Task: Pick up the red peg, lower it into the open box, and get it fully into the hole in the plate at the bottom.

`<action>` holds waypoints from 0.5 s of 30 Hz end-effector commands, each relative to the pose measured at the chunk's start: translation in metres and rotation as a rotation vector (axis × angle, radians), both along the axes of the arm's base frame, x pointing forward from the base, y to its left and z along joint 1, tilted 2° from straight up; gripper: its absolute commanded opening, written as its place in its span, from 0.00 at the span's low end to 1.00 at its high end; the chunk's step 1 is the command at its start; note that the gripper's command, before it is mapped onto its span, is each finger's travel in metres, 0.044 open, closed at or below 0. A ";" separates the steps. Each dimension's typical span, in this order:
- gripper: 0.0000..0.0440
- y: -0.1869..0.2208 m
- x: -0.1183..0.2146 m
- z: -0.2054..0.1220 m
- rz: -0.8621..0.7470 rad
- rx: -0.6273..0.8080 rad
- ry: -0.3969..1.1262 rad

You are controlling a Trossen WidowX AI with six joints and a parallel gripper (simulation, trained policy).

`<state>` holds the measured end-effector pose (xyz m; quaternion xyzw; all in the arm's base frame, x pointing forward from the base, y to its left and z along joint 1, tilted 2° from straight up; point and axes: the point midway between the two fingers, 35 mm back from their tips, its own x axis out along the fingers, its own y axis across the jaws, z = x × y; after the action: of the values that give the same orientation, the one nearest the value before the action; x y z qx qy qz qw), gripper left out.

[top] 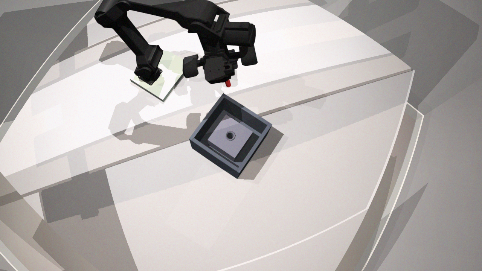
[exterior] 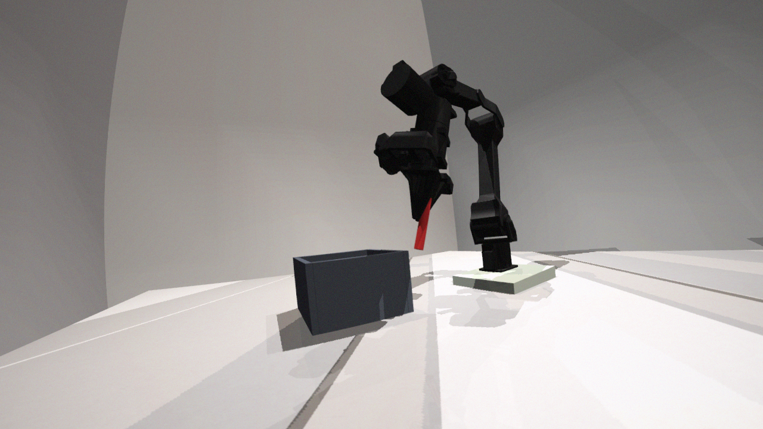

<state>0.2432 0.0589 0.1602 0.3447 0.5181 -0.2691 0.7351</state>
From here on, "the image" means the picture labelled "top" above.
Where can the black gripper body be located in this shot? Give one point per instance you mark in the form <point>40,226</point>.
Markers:
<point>246,54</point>

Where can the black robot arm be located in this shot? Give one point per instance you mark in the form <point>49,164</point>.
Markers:
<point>195,15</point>

